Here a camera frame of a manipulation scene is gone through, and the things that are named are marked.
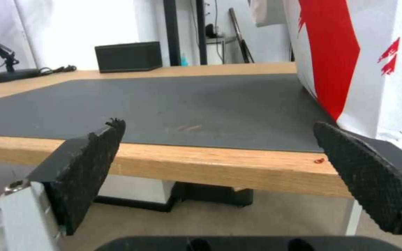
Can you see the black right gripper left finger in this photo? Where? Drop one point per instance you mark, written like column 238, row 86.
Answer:
column 82, row 172

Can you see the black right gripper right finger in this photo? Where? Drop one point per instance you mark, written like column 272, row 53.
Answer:
column 365, row 172

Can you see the white red takeout paper bag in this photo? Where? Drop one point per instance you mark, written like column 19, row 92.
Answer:
column 358, row 57

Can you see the white table leg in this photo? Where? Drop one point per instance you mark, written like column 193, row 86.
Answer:
column 354, row 215

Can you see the dark grey desk mat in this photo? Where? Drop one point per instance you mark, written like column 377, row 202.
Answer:
column 173, row 107

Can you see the wooden table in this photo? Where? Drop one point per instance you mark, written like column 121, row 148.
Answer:
column 194, row 162

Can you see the black base under table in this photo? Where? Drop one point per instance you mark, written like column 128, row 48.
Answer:
column 194, row 194

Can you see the black rectangular box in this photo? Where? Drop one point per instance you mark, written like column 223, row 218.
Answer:
column 128, row 56

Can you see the black desk lamp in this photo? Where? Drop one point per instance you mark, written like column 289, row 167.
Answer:
column 4, row 65

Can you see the black vertical pole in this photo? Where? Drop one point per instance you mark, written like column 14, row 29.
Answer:
column 170, row 31

